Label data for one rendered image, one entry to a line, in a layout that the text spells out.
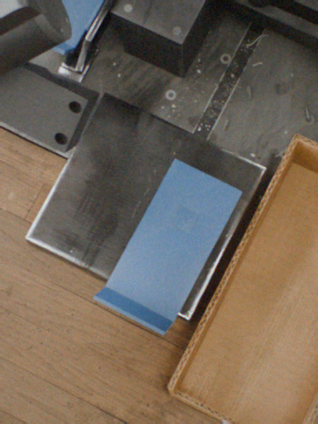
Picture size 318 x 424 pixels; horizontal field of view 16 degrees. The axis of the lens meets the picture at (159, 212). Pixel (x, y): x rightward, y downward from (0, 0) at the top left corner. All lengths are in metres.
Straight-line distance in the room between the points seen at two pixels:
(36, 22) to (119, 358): 0.39
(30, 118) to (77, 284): 0.28
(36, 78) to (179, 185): 0.27
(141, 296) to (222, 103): 0.21
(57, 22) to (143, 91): 0.35
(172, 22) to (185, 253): 0.21
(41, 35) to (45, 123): 0.09
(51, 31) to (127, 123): 0.33
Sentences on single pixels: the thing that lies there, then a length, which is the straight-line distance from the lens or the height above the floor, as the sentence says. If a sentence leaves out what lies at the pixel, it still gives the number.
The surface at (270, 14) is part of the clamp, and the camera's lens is 1.03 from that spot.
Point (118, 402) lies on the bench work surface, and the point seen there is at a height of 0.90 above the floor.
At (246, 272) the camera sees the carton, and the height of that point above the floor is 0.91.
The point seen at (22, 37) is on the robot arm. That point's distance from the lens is 0.73.
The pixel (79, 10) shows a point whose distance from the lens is 1.02.
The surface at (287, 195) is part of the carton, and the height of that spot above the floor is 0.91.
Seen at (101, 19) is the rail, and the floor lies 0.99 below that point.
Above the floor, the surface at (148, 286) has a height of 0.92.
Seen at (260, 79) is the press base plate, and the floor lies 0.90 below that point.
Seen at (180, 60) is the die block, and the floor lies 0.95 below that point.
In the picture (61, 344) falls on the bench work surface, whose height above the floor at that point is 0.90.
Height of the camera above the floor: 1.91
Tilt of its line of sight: 75 degrees down
